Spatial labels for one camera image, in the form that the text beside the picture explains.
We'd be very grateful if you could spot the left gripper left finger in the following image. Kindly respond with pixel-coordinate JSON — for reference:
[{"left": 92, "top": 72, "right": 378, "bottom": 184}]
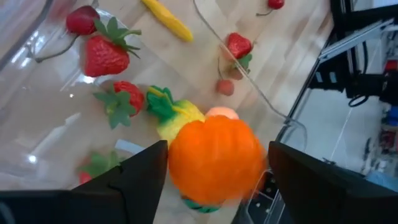
[{"left": 72, "top": 139, "right": 169, "bottom": 224}]

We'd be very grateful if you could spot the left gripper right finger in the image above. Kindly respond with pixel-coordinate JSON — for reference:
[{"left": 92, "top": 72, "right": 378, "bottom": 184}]
[{"left": 269, "top": 141, "right": 365, "bottom": 224}]

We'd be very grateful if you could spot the red toy strawberry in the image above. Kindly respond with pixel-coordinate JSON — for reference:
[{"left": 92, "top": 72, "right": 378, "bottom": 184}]
[
  {"left": 226, "top": 32, "right": 254, "bottom": 71},
  {"left": 93, "top": 80, "right": 146, "bottom": 130},
  {"left": 77, "top": 151, "right": 125, "bottom": 186},
  {"left": 83, "top": 17, "right": 142, "bottom": 78}
]

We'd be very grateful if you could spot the yellow toy pineapple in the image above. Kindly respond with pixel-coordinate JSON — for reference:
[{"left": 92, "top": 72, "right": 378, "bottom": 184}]
[{"left": 146, "top": 86, "right": 206, "bottom": 147}]

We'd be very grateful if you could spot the green toy watermelon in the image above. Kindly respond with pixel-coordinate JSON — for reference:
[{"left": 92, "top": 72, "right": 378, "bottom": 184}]
[{"left": 181, "top": 195, "right": 223, "bottom": 215}]

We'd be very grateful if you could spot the orange toy fruit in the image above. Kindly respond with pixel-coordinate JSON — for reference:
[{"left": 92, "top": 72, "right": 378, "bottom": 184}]
[{"left": 167, "top": 114, "right": 268, "bottom": 206}]

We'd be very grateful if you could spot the peach toy fruit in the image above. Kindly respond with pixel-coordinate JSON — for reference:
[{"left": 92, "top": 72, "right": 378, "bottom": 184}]
[{"left": 205, "top": 106, "right": 240, "bottom": 121}]

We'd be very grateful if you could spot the clear plastic container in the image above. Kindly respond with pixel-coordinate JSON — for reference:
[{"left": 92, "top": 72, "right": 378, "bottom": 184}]
[{"left": 0, "top": 0, "right": 308, "bottom": 224}]

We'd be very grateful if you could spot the red toy cherry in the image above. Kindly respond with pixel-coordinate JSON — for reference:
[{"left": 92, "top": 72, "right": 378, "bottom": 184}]
[
  {"left": 256, "top": 0, "right": 285, "bottom": 17},
  {"left": 34, "top": 5, "right": 101, "bottom": 63},
  {"left": 216, "top": 79, "right": 236, "bottom": 96}
]

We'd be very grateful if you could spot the yellow toy banana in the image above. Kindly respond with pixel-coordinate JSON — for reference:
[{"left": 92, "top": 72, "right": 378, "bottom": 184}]
[{"left": 141, "top": 0, "right": 194, "bottom": 43}]

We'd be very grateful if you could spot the black equipment rack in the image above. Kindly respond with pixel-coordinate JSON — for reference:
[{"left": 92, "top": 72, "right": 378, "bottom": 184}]
[{"left": 310, "top": 0, "right": 398, "bottom": 108}]

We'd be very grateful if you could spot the black perforated bracket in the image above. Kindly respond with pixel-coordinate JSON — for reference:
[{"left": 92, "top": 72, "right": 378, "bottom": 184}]
[{"left": 231, "top": 179, "right": 282, "bottom": 224}]

